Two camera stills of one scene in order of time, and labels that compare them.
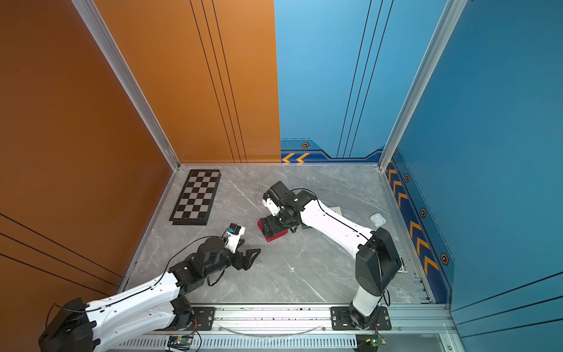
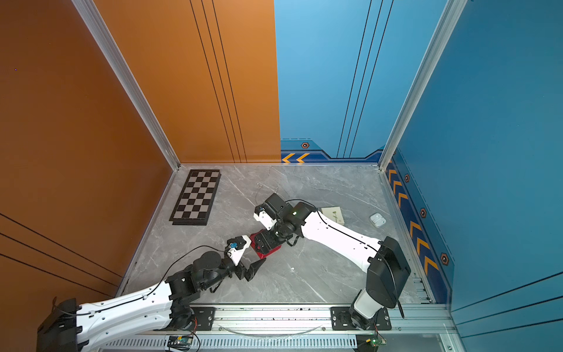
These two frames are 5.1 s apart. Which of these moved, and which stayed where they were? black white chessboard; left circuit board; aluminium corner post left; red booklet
Moved: red booklet
Stayed: black white chessboard; left circuit board; aluminium corner post left
